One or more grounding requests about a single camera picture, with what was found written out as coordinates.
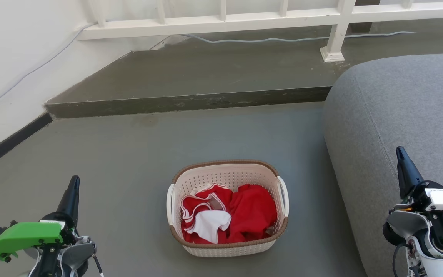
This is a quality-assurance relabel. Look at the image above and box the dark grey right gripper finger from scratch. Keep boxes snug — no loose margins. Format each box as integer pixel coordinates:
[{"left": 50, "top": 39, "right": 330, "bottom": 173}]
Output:
[{"left": 396, "top": 146, "right": 424, "bottom": 199}]

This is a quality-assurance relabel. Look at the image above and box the raised concrete step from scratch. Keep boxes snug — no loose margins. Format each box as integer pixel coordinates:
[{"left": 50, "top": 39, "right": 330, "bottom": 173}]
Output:
[{"left": 44, "top": 17, "right": 443, "bottom": 119}]

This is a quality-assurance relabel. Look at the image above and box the plain red garment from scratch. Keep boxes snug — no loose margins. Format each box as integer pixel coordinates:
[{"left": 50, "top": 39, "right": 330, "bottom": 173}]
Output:
[{"left": 221, "top": 184, "right": 278, "bottom": 244}]

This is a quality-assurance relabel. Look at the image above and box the black skirting board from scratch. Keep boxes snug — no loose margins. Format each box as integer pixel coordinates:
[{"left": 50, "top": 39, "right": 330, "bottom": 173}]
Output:
[{"left": 0, "top": 112, "right": 53, "bottom": 174}]

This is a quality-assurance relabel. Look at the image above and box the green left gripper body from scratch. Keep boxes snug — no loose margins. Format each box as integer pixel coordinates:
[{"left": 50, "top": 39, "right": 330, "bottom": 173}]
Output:
[{"left": 0, "top": 212, "right": 78, "bottom": 259}]

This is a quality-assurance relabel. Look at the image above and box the white metal railing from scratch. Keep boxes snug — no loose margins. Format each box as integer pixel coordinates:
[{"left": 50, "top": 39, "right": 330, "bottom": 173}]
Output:
[{"left": 76, "top": 0, "right": 443, "bottom": 63}]

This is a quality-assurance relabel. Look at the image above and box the thin grey cable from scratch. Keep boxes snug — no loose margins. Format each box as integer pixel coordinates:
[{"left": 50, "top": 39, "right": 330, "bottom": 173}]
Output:
[{"left": 0, "top": 22, "right": 416, "bottom": 116}]

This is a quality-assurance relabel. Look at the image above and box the red garment with white trim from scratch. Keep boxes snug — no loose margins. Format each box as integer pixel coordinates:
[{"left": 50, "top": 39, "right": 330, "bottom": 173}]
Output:
[{"left": 180, "top": 183, "right": 233, "bottom": 233}]

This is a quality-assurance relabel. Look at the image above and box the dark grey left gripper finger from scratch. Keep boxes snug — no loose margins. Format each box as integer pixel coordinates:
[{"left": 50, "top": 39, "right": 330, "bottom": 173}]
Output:
[{"left": 56, "top": 176, "right": 80, "bottom": 227}]

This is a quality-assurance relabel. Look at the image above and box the cream perforated laundry basket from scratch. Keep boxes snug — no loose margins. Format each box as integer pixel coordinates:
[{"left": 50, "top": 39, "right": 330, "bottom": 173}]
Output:
[{"left": 166, "top": 160, "right": 290, "bottom": 257}]

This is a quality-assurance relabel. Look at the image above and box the grey fabric sofa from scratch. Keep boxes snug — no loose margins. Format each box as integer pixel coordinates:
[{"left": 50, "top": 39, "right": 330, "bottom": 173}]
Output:
[{"left": 323, "top": 52, "right": 443, "bottom": 277}]

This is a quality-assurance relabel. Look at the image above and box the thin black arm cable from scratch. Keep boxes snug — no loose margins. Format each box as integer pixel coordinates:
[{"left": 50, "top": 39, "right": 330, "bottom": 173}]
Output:
[
  {"left": 392, "top": 242, "right": 408, "bottom": 277},
  {"left": 92, "top": 255, "right": 105, "bottom": 277}
]

